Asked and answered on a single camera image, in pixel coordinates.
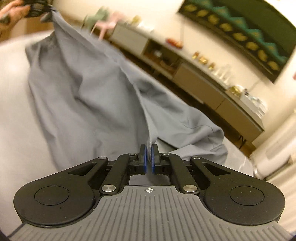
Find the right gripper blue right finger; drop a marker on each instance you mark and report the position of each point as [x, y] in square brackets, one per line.
[173, 166]

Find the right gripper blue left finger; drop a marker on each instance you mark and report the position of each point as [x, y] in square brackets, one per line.
[122, 169]

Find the grey garment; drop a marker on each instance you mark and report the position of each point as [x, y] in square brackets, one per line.
[91, 101]

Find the person's left hand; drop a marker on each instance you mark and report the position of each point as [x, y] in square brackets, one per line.
[16, 11]

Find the green plastic chair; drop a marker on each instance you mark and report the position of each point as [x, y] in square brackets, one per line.
[101, 15]

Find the pink plastic chair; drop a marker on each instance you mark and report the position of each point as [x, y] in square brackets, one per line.
[110, 24]

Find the long grey tv sideboard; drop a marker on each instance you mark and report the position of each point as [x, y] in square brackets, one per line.
[194, 78]

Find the grey bed sheet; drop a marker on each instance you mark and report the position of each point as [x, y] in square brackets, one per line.
[25, 155]

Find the clear glass cups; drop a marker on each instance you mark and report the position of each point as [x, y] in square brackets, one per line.
[224, 74]

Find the red fruit plate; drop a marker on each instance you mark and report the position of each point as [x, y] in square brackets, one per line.
[174, 43]

